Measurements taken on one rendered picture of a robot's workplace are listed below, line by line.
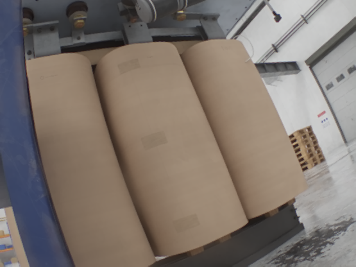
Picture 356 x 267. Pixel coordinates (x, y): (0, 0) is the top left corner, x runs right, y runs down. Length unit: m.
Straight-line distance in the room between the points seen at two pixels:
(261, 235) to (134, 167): 0.67
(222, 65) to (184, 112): 0.36
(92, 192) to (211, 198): 0.44
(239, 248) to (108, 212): 0.62
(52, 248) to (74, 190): 0.75
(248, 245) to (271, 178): 0.32
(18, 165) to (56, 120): 0.81
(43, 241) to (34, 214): 0.02
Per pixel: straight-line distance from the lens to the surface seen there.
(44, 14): 1.42
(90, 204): 0.98
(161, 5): 1.02
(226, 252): 1.28
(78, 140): 1.03
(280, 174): 1.35
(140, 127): 1.12
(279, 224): 1.48
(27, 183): 0.25
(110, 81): 1.24
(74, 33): 1.39
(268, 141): 1.37
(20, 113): 0.28
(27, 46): 1.37
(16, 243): 2.69
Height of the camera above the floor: 0.36
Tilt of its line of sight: 16 degrees up
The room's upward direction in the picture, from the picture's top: 22 degrees counter-clockwise
